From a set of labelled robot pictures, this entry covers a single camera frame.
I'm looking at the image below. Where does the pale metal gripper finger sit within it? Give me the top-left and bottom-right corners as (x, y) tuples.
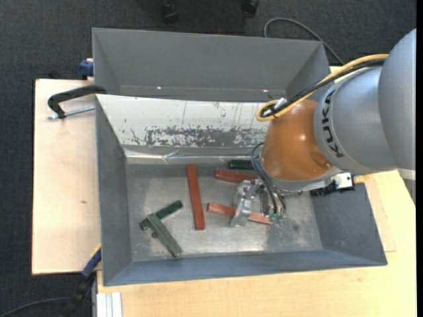
(233, 195), (252, 215)
(229, 210), (250, 229)

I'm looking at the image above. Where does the red-brown block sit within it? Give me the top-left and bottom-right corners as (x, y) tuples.
(206, 202), (275, 227)
(213, 168), (259, 186)
(185, 163), (207, 232)

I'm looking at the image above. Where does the dark green flat block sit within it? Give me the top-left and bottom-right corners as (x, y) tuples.
(146, 213), (184, 259)
(227, 158), (256, 170)
(138, 199), (184, 231)

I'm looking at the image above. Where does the grey metal bin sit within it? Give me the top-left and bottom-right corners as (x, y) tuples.
(91, 27), (389, 287)

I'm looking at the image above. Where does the black cylinder on white bracket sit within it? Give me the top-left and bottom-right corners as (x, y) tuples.
(309, 172), (356, 197)

